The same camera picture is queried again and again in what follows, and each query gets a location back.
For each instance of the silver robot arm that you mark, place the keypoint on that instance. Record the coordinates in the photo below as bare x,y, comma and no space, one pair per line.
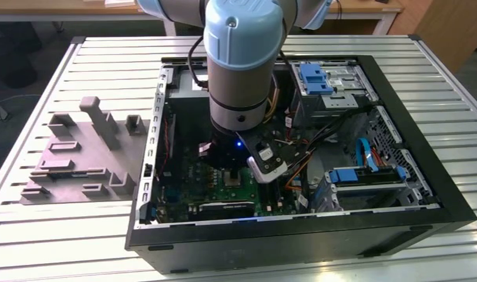
241,44

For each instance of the green motherboard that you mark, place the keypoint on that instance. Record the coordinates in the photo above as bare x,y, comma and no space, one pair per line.
195,185

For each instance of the grey power supply unit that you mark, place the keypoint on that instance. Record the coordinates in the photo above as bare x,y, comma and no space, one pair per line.
187,117

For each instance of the black RAM slot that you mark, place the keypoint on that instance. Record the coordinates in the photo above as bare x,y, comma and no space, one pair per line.
265,196

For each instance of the black graphics card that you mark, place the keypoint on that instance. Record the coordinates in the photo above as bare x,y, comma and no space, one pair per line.
221,210

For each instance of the blue port connector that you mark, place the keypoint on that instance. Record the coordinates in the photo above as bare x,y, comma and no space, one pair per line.
152,213

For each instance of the hard disk in blue carrier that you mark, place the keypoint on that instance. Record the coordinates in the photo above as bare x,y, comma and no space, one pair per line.
346,175

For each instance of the silver drive cage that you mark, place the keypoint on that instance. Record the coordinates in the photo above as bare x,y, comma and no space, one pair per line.
336,102

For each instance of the grey parts rack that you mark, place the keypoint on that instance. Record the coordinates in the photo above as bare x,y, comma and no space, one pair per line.
100,164

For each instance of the blue plastic drive latch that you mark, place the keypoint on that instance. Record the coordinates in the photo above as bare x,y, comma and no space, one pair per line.
312,76

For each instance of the black PC case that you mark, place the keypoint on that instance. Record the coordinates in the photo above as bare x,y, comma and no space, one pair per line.
300,243

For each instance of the green RAM stick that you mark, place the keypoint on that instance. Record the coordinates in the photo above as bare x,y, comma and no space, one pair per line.
65,175

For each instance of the silver disk bay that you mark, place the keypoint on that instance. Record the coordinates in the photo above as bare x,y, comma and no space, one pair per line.
410,194

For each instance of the white box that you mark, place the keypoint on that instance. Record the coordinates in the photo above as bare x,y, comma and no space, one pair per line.
120,3

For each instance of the wooden desk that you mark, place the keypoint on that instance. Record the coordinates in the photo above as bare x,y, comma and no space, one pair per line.
359,7

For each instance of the wooden cabinet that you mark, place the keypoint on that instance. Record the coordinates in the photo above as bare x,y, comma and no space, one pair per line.
450,29

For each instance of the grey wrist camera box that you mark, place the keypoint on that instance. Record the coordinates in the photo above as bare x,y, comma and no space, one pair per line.
203,149

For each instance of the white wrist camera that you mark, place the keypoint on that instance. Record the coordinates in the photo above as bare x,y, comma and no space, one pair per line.
267,173

